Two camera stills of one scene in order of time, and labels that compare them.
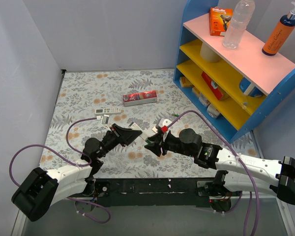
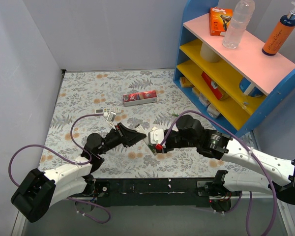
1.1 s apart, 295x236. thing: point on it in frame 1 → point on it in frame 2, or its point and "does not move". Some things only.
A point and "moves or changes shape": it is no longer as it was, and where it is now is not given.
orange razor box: x=220 y=19 does not move
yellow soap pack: x=185 y=83 does not move
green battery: x=149 y=141 moves or changes shape
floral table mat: x=89 y=102 does not move
